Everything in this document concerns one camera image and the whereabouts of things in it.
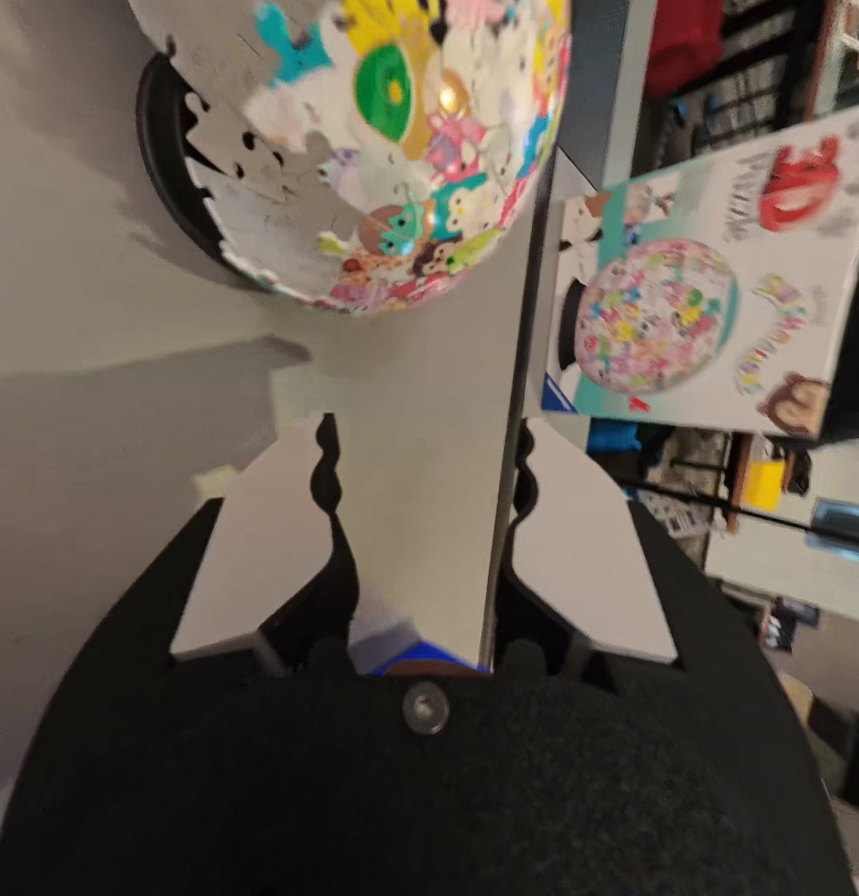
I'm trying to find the colourful puzzle ball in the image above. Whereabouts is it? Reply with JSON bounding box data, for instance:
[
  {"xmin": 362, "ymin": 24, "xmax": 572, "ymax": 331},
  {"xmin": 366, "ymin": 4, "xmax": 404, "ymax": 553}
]
[{"xmin": 125, "ymin": 0, "xmax": 572, "ymax": 317}]

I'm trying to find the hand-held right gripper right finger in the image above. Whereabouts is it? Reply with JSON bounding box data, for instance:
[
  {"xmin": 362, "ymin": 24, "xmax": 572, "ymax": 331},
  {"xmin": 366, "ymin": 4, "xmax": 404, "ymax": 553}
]
[{"xmin": 494, "ymin": 419, "xmax": 683, "ymax": 674}]

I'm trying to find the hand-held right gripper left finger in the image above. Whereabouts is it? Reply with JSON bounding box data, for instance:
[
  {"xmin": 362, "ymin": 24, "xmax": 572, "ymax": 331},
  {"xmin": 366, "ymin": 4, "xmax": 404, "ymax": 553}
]
[{"xmin": 170, "ymin": 413, "xmax": 361, "ymax": 674}]

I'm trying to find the printed puzzle box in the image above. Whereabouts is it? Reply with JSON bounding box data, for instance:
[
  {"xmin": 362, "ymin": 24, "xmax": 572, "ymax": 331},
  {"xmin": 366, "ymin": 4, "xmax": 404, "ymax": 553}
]
[{"xmin": 542, "ymin": 105, "xmax": 859, "ymax": 439}]

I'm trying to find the black ball stand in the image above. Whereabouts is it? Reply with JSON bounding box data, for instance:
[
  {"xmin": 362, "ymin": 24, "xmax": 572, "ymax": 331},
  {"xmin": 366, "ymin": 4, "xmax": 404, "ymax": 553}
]
[{"xmin": 135, "ymin": 52, "xmax": 262, "ymax": 284}]

